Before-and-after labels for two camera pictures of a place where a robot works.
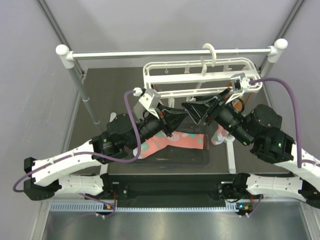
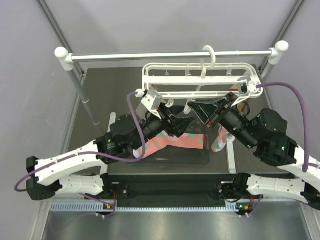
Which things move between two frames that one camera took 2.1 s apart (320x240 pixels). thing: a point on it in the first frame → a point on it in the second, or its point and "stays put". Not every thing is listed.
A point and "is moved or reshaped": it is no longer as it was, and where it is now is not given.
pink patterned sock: [176, 139] stays put
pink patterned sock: [219, 135] is moved or reshaped
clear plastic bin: [169, 157] stays put
